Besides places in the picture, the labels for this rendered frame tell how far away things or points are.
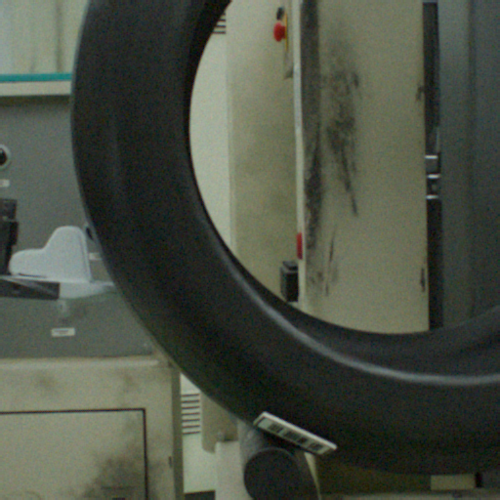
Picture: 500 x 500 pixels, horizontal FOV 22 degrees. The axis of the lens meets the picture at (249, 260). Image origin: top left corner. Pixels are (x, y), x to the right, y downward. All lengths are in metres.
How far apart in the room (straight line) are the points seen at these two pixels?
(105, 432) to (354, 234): 0.51
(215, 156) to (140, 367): 2.88
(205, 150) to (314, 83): 3.18
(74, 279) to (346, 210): 0.40
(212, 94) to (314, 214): 3.21
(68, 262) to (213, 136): 3.50
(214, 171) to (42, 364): 2.84
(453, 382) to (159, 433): 0.79
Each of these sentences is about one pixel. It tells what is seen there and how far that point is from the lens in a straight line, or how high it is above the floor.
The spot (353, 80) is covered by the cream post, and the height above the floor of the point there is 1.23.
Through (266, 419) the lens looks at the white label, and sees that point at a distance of 0.99.
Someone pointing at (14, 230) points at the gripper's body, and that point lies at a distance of 1.12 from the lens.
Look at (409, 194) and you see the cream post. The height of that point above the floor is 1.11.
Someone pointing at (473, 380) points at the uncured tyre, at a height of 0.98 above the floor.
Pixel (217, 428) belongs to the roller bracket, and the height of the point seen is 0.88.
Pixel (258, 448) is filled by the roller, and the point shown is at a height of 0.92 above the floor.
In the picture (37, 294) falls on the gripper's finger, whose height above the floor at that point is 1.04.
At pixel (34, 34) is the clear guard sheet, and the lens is 1.75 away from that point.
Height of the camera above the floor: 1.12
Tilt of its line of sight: 3 degrees down
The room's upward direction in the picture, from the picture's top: 1 degrees counter-clockwise
